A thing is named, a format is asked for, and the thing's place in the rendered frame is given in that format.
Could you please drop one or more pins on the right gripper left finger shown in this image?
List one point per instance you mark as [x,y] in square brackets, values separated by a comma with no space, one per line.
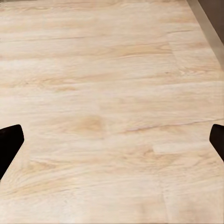
[11,140]

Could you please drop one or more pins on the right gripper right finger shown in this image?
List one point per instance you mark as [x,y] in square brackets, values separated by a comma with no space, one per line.
[217,139]

